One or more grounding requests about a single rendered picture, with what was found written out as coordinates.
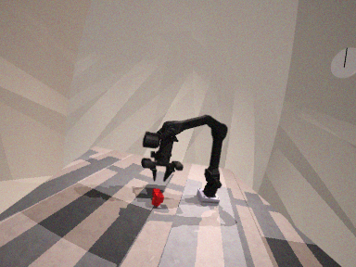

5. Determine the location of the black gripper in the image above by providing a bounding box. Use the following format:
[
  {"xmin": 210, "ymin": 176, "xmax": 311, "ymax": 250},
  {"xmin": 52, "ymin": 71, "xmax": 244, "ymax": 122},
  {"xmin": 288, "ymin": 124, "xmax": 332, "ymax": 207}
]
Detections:
[{"xmin": 141, "ymin": 149, "xmax": 184, "ymax": 182}]

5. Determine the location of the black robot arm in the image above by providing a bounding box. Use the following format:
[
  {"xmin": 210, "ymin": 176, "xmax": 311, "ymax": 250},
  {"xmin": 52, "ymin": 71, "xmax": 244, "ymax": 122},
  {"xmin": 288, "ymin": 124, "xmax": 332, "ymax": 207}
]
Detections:
[{"xmin": 143, "ymin": 114, "xmax": 228, "ymax": 197}]

